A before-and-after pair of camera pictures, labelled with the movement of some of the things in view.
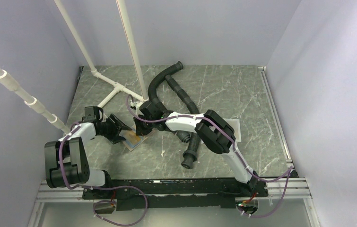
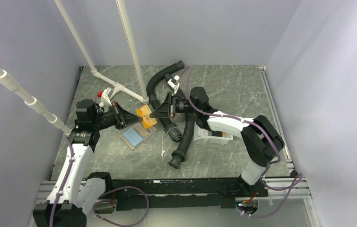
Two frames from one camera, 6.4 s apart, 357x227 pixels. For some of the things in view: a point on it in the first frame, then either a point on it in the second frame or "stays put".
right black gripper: (140, 130) -> (167, 109)
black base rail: (146, 194) stays put
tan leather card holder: (132, 140) stays put
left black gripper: (114, 137) -> (123, 118)
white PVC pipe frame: (32, 102) stays put
